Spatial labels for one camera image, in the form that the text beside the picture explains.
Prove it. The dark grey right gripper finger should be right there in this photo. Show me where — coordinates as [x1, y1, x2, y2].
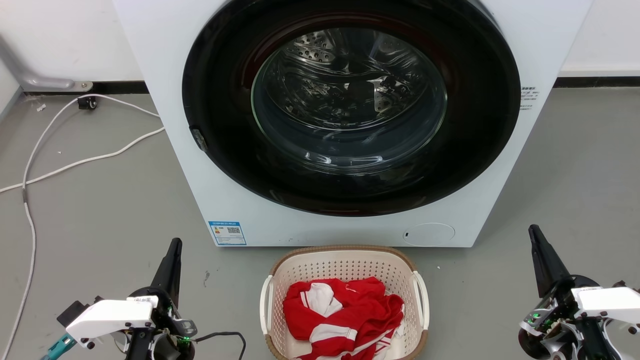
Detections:
[528, 224, 572, 299]

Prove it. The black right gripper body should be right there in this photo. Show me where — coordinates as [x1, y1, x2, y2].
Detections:
[517, 275, 623, 360]

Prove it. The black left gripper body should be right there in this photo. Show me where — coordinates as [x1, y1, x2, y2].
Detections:
[124, 287, 199, 360]

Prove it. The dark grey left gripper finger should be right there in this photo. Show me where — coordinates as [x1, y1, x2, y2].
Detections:
[149, 237, 183, 307]

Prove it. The cream plastic laundry basket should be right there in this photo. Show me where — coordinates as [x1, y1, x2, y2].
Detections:
[259, 244, 431, 360]

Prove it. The blue energy label sticker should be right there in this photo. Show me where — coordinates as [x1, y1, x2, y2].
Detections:
[208, 220, 248, 247]

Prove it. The round white filter cover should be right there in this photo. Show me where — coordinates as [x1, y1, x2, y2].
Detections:
[402, 222, 456, 247]

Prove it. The round black washer door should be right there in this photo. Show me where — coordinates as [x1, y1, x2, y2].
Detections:
[182, 0, 522, 217]

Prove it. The black text sticker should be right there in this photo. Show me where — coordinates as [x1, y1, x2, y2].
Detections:
[519, 85, 540, 112]

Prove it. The white front-load washing machine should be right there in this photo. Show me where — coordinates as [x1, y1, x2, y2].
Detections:
[112, 0, 594, 249]

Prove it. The black baseboard strip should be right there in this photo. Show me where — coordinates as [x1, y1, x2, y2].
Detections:
[22, 81, 150, 96]
[553, 76, 640, 89]

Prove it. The red and white garment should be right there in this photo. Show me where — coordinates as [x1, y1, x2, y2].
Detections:
[282, 276, 406, 360]

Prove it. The grey floor pipe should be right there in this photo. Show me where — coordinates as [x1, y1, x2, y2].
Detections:
[0, 34, 94, 92]

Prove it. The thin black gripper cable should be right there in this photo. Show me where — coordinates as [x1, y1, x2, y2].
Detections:
[192, 330, 247, 360]

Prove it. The teal cable connector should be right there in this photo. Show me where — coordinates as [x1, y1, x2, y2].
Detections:
[42, 333, 77, 360]

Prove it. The thick white cable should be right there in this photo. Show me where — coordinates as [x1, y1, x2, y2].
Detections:
[0, 126, 166, 194]

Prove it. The long looping white cable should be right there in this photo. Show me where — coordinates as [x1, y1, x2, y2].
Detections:
[0, 93, 161, 357]

